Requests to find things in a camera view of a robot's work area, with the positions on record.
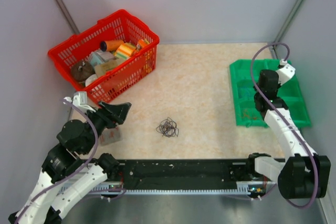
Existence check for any orange snack packet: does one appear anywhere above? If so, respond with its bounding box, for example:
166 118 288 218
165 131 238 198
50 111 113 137
136 38 150 51

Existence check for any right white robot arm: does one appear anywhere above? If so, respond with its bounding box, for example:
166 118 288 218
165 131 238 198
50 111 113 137
245 69 331 200

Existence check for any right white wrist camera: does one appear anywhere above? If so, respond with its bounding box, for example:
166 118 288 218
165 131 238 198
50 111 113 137
276 60 296 86

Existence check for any white round lid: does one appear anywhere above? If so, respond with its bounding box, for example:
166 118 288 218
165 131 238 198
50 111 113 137
85 74 98 87

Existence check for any pale blue box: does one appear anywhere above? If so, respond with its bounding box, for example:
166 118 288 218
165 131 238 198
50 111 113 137
88 49 115 66

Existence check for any thin red wire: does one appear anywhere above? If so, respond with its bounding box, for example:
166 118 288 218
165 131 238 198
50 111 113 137
241 108 259 121

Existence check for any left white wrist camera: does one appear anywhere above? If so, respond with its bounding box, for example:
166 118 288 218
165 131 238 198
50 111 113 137
62 91 96 113

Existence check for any brown cardboard box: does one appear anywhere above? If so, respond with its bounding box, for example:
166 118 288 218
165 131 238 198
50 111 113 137
94 58 125 78

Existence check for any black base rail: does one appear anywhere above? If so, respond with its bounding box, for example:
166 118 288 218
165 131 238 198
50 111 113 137
104 158 266 190

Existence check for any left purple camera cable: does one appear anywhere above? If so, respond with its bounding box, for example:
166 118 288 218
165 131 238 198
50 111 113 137
13 98 128 224

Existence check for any yellow striped sponge pack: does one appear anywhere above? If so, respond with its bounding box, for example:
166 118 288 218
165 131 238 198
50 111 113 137
114 42 136 60

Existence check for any dark wire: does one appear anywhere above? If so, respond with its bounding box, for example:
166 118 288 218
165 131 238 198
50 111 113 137
155 118 180 138

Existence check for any red plastic shopping basket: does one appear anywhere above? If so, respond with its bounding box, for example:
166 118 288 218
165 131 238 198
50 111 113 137
48 9 160 103

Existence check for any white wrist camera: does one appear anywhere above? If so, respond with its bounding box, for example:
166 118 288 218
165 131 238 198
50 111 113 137
62 91 96 113
276 60 296 86

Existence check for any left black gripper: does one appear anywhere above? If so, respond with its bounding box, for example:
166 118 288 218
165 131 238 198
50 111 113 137
82 100 132 154

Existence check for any brown round bun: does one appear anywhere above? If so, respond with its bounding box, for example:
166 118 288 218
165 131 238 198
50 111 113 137
70 60 95 82

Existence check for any green compartment tray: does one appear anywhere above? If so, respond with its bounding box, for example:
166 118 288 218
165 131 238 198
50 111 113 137
229 59 311 129

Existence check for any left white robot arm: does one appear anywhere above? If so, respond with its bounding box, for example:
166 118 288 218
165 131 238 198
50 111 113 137
8 98 132 223

